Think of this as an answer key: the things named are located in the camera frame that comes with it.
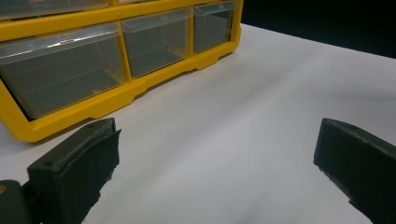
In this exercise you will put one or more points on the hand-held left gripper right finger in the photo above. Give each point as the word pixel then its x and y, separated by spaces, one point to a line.
pixel 358 161

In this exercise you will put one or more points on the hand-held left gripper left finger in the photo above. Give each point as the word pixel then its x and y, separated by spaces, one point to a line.
pixel 71 174

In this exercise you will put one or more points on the yellow organizer cabinet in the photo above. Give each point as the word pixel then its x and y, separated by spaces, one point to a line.
pixel 102 104

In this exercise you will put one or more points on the grid of clear drawers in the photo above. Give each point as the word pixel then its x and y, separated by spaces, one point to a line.
pixel 68 71

